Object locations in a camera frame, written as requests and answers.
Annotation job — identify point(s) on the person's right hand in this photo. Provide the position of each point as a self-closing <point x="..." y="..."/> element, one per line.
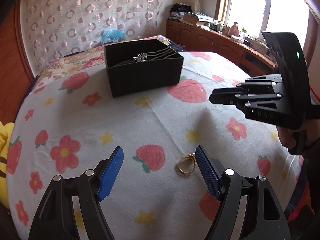
<point x="291" y="140"/>

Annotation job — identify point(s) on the floral bed quilt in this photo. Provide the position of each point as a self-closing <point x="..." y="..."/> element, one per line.
<point x="68" y="65"/>

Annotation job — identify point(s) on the black open jewelry box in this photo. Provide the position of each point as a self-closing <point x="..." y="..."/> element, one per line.
<point x="137" y="77"/>

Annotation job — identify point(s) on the stack of books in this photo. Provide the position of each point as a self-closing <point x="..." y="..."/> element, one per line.
<point x="197" y="19"/>

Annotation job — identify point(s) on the strawberry print cloth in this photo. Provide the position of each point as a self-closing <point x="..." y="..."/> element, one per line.
<point x="74" y="122"/>

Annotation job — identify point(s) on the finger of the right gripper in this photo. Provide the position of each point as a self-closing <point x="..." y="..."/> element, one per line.
<point x="263" y="82"/>
<point x="240" y="96"/>

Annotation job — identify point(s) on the pink bottle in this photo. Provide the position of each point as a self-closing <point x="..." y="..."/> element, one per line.
<point x="234" y="30"/>

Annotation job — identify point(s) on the silver hair comb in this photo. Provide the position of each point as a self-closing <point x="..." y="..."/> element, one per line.
<point x="151" y="56"/>

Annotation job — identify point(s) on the pink circle curtain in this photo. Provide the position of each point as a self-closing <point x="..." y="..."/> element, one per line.
<point x="53" y="29"/>

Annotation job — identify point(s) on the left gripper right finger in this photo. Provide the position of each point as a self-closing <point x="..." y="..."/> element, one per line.
<point x="264" y="217"/>

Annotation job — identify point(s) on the yellow plush toy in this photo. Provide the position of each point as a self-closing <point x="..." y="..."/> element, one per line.
<point x="5" y="135"/>

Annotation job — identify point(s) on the window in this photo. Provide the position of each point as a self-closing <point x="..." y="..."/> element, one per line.
<point x="255" y="16"/>

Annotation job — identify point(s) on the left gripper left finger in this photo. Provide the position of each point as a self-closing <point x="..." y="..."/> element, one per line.
<point x="54" y="217"/>

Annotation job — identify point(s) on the wooden side cabinet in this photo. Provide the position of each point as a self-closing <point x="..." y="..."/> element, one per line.
<point x="193" y="38"/>

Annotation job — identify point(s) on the blue plush item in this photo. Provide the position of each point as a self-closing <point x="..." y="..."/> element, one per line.
<point x="111" y="36"/>

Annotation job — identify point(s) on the wooden wardrobe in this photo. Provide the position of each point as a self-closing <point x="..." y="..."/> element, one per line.
<point x="16" y="75"/>

